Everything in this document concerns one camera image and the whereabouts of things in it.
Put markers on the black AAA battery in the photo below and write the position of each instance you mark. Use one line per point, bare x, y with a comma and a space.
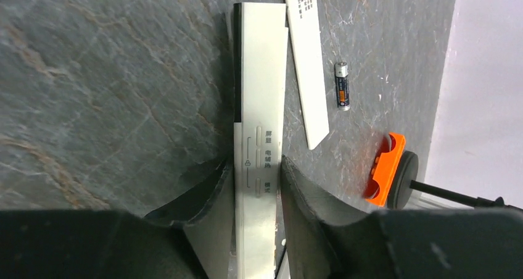
342, 89

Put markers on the orange plastic basket piece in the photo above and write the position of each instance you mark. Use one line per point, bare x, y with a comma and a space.
383, 170

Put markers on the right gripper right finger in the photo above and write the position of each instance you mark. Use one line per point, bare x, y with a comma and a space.
326, 237

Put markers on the white remote control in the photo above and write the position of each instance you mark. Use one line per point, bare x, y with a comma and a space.
260, 38

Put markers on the black microphone stand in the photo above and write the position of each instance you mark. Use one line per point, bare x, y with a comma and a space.
404, 183

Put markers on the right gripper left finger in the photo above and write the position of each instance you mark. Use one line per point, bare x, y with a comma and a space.
205, 214

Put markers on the white remote battery cover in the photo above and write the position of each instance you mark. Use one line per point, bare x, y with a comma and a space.
304, 27

